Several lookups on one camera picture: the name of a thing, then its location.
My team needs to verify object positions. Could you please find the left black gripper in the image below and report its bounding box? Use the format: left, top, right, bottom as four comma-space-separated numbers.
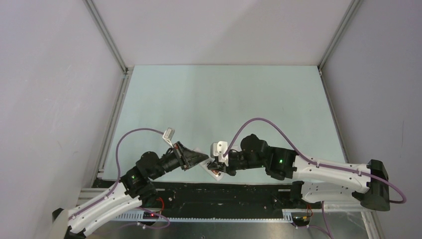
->
150, 140, 209, 180

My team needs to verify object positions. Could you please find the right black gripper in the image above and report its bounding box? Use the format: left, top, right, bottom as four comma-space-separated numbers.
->
209, 151, 266, 176

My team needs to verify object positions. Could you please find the white remote control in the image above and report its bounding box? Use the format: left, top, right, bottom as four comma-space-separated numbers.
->
194, 148, 225, 182

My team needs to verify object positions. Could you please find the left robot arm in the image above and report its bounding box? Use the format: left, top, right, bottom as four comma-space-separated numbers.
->
50, 141, 209, 239

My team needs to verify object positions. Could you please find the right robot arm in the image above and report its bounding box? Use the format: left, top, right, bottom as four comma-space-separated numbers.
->
207, 134, 390, 212

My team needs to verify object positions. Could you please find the left controller board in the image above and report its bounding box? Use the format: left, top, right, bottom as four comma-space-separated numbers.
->
142, 212, 160, 220

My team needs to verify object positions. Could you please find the controller board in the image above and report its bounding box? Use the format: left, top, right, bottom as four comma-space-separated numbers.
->
142, 212, 160, 220
292, 216, 311, 228

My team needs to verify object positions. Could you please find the right controller board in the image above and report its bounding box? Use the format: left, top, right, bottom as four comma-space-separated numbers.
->
292, 216, 311, 228

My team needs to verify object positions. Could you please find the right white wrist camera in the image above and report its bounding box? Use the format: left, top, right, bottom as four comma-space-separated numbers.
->
211, 141, 228, 166

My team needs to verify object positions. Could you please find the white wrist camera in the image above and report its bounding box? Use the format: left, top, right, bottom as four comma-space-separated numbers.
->
211, 141, 228, 166
162, 127, 175, 148

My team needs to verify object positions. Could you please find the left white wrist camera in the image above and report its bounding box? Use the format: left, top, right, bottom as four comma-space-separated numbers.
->
162, 127, 175, 148

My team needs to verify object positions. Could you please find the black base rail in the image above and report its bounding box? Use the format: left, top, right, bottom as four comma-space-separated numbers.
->
142, 182, 321, 219

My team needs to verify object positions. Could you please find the grey slotted cable duct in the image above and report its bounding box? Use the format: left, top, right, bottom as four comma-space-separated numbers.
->
113, 210, 293, 223

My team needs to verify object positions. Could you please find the left aluminium frame profile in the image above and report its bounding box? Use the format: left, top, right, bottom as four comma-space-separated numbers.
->
79, 0, 133, 192

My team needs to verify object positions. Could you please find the aluminium frame profile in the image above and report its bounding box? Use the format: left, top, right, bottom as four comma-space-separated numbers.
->
79, 0, 133, 192
317, 0, 383, 239

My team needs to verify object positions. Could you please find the right aluminium frame profile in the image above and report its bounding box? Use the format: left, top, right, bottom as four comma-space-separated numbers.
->
317, 0, 383, 239

